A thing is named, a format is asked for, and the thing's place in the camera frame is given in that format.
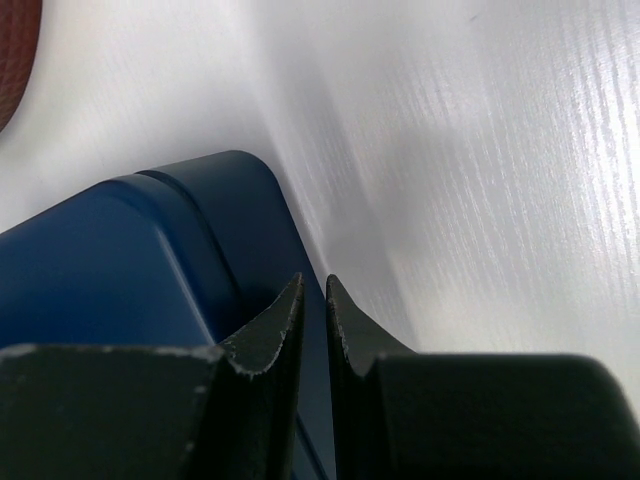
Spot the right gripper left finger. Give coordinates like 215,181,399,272
1,275,304,479

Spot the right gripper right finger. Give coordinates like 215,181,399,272
326,276,639,479

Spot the blue tin chocolate box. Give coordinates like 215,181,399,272
146,151,336,479

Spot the blue tin lid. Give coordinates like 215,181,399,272
1,175,244,346

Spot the red round plate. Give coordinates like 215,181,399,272
0,0,43,130

